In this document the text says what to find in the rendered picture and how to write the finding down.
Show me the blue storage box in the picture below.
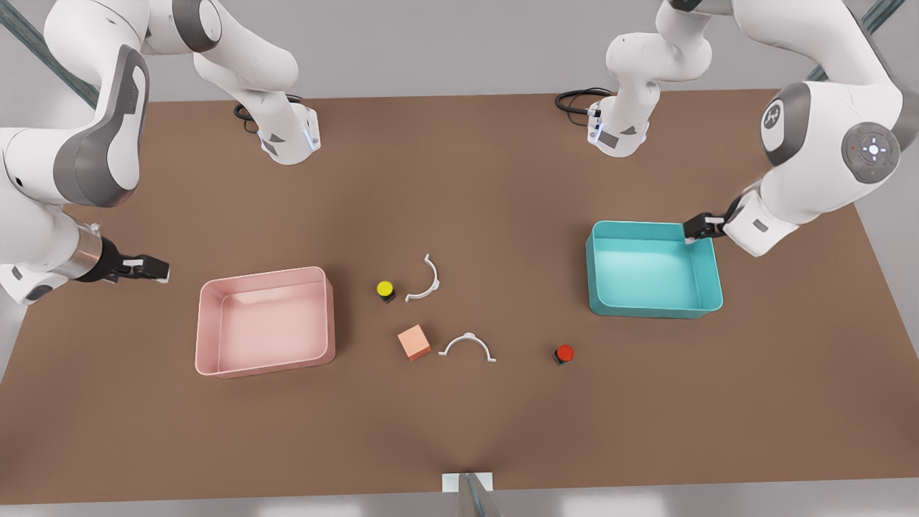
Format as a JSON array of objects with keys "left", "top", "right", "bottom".
[{"left": 586, "top": 220, "right": 724, "bottom": 320}]

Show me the pink storage box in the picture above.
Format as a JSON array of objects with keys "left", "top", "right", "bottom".
[{"left": 195, "top": 266, "right": 336, "bottom": 378}]

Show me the white curved clip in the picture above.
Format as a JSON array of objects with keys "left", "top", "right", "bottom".
[
  {"left": 405, "top": 253, "right": 440, "bottom": 303},
  {"left": 439, "top": 332, "right": 498, "bottom": 363}
]

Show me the small orange cube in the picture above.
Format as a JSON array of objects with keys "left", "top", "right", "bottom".
[{"left": 398, "top": 325, "right": 432, "bottom": 361}]

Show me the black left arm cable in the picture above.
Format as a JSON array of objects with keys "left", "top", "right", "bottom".
[{"left": 554, "top": 88, "right": 613, "bottom": 127}]

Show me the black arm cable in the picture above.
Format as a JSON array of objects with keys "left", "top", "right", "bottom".
[
  {"left": 554, "top": 88, "right": 613, "bottom": 127},
  {"left": 233, "top": 94, "right": 305, "bottom": 135}
]

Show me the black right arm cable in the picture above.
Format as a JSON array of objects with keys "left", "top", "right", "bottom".
[{"left": 233, "top": 94, "right": 305, "bottom": 135}]

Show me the silver frame post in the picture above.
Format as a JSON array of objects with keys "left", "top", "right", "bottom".
[
  {"left": 0, "top": 4, "right": 101, "bottom": 108},
  {"left": 805, "top": 0, "right": 907, "bottom": 83},
  {"left": 442, "top": 472, "right": 503, "bottom": 517}
]

